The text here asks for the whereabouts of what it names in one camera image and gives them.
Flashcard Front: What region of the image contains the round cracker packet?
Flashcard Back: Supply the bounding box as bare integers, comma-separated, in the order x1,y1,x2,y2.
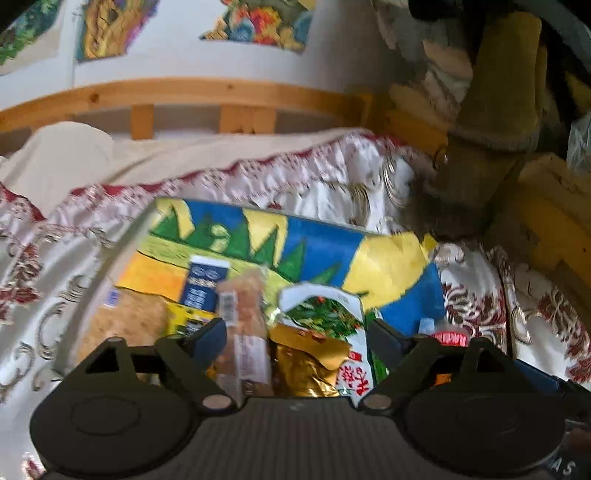
85,286,169,356

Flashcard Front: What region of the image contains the gold foil packet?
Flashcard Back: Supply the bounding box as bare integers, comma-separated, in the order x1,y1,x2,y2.
268,323,352,398

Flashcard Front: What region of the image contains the blue white snack packet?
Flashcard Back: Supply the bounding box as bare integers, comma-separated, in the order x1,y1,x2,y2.
181,256,232,315

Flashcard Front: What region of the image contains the wooden bed frame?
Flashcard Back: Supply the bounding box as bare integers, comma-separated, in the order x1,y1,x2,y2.
0,76,591,296

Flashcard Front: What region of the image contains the long clear biscuit packet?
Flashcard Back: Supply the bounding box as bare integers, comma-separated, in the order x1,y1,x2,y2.
216,270,273,398

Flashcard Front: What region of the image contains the yellow candy packet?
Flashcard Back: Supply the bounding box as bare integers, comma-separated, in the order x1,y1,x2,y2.
166,302,218,337

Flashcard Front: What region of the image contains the white green vegetable pouch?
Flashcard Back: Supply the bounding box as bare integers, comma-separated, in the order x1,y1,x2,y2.
277,282,384,398

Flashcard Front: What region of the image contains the grey beige patterned cloth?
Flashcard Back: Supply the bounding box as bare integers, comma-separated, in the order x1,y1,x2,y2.
369,0,481,116

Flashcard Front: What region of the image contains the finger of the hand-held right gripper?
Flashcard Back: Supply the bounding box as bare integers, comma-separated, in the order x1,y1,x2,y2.
512,360,591,416

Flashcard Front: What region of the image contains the floral satin bedspread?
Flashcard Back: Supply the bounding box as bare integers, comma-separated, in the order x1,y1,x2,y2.
0,129,591,480

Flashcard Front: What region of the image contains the clear plastic bag of clothes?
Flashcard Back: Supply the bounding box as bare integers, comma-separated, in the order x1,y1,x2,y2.
566,117,591,174

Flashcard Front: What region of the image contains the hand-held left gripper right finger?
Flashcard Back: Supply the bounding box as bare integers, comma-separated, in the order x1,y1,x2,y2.
360,318,520,411

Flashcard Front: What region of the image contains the painted paper tray liner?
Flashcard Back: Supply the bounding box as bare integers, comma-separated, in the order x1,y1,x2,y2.
115,198,446,370

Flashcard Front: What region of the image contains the orange snack bag red label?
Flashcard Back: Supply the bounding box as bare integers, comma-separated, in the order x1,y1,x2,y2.
418,318,472,388

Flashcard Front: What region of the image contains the metal tray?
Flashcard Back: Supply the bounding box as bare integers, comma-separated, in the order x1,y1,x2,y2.
51,196,446,398

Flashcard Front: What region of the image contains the brown coat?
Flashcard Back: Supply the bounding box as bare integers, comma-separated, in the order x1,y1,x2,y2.
416,9,550,236

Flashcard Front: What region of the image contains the beige bed sheet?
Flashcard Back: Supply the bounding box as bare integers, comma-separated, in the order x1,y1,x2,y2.
0,121,370,217

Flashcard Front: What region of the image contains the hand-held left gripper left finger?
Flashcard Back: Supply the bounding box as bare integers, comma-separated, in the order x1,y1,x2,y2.
69,318,236,411

